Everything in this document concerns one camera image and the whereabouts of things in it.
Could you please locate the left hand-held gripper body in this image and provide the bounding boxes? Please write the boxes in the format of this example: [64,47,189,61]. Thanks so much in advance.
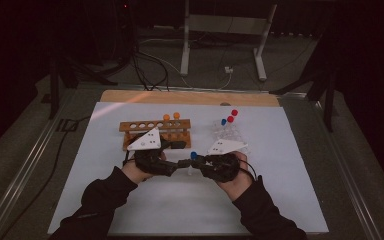
[126,127,181,178]

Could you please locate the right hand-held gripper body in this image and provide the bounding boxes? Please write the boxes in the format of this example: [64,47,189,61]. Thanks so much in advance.
[199,138,249,184]

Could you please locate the clear acrylic tube rack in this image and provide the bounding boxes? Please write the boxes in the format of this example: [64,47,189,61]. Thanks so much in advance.
[212,119,252,156]

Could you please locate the wooden test tube rack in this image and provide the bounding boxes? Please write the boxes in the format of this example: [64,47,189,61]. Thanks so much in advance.
[118,118,193,152]

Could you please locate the orange-capped clear tube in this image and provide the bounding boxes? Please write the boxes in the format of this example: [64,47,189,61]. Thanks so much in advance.
[172,111,182,136]
[162,113,172,136]

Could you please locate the person's left hand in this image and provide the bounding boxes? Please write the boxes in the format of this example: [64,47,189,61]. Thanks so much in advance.
[121,159,155,185]

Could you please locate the person's right hand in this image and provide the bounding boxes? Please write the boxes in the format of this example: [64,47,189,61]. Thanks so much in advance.
[215,151,256,202]

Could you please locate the white table sheet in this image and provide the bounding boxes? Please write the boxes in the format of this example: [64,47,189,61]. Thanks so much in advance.
[47,101,330,235]

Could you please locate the grey metal stand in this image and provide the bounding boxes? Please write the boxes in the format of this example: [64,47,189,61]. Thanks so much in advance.
[179,0,279,83]

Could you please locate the black stand legs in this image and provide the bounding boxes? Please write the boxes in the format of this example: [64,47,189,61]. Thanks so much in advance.
[269,66,339,133]
[48,56,119,120]

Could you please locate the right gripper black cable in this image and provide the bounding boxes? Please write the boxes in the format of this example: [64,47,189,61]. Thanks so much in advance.
[238,158,264,184]

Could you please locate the black floor cable bundle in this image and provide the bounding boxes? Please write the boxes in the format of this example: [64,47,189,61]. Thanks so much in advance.
[131,43,171,92]

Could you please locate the white floor cable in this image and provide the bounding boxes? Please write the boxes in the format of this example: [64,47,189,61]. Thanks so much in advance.
[136,49,233,91]

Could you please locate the long black floor cable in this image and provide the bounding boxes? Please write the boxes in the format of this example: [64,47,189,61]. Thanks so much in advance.
[0,115,92,240]

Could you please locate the metal floor rail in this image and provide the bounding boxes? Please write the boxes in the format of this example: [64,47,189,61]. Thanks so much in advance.
[308,96,384,240]
[0,88,78,240]

